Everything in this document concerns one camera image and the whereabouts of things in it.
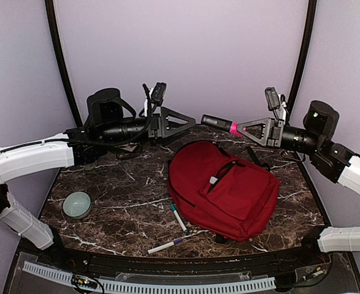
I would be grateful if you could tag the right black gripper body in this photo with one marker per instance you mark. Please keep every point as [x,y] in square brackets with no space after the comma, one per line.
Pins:
[276,138]

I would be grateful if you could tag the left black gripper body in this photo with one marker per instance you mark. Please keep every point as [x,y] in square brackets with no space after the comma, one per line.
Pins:
[154,120]

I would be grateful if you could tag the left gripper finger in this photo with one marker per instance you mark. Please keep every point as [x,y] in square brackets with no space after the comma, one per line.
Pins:
[174,120]
[175,132]

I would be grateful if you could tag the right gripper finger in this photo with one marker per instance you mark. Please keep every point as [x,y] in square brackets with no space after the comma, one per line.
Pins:
[265,124]
[261,140]

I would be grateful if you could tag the black pink highlighter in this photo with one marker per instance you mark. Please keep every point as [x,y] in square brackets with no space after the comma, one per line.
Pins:
[221,124]

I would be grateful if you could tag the red student backpack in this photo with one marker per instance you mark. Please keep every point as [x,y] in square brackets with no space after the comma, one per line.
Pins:
[241,202]

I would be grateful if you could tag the teal capped white marker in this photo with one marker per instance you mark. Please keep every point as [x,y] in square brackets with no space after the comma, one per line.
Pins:
[179,219]

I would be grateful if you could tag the purple capped white marker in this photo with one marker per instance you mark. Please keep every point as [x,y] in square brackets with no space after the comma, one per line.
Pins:
[164,246]

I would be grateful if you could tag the pastel pink yellow highlighter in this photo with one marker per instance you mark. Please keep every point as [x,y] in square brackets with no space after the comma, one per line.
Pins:
[213,180]

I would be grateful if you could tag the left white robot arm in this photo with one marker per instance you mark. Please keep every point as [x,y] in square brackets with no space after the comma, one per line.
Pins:
[111,123]

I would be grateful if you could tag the floral square plate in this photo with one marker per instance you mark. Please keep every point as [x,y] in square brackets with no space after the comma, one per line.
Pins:
[129,148]

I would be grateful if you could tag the light green bowl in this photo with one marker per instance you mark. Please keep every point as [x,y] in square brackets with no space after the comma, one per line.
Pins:
[77,205]

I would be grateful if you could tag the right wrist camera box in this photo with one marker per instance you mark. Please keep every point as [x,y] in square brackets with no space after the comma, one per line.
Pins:
[321,119]

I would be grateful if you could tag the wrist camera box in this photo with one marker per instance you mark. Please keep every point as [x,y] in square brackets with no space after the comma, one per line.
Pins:
[321,119]
[105,106]

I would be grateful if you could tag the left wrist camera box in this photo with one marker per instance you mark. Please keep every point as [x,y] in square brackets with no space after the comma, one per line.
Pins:
[105,106]

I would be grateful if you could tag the right black frame post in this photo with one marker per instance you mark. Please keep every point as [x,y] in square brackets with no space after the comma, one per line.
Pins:
[303,53]

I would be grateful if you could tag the black frame post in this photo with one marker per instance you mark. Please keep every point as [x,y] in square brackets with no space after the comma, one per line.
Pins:
[303,53]
[61,62]

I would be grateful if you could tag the left black frame post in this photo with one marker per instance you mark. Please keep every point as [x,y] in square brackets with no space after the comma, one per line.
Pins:
[61,62]

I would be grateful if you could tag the black front table rail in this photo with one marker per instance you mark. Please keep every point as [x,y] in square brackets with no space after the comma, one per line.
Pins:
[200,254]

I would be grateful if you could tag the white slotted cable duct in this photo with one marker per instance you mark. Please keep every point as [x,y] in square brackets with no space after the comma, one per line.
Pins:
[139,283]

